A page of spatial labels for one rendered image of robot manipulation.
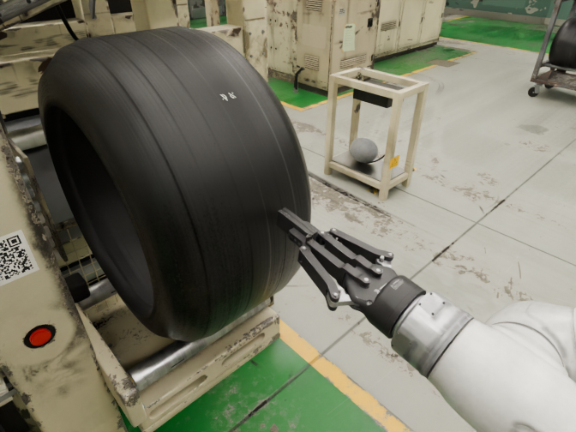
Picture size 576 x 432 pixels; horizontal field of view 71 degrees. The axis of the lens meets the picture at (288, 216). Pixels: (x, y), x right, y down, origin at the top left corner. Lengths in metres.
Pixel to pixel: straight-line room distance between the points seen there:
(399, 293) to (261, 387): 1.45
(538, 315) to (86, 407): 0.80
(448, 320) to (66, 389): 0.68
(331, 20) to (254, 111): 4.42
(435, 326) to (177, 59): 0.51
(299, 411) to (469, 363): 1.41
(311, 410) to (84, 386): 1.13
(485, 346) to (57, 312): 0.63
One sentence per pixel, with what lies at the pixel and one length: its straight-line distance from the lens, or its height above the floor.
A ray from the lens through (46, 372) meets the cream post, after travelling 0.86.
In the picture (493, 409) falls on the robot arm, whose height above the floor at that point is 1.21.
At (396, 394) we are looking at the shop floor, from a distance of 1.94.
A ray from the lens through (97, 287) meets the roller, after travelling 1.07.
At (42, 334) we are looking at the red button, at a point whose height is 1.07.
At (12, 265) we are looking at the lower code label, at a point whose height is 1.21.
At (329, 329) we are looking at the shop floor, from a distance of 2.10.
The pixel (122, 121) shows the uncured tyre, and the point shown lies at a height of 1.40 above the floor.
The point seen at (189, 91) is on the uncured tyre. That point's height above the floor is 1.42.
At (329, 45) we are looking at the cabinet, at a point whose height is 0.61.
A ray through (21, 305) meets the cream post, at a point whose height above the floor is 1.13.
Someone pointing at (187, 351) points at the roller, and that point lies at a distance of 0.88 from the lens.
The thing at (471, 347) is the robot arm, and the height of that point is 1.24.
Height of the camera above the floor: 1.59
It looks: 34 degrees down
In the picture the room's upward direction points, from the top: straight up
